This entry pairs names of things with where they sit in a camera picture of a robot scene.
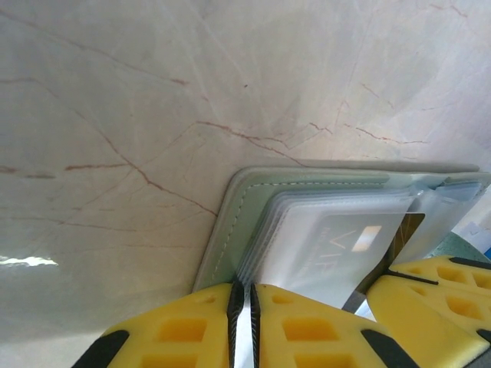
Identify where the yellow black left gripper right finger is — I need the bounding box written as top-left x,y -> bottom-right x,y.
249,282 -> 421,368

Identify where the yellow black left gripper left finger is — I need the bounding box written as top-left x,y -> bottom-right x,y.
74,282 -> 246,368

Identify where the pale green card holder wallet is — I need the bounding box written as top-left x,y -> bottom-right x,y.
191,159 -> 491,307

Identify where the silver grey VIP card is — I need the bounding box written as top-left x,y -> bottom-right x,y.
264,213 -> 407,307

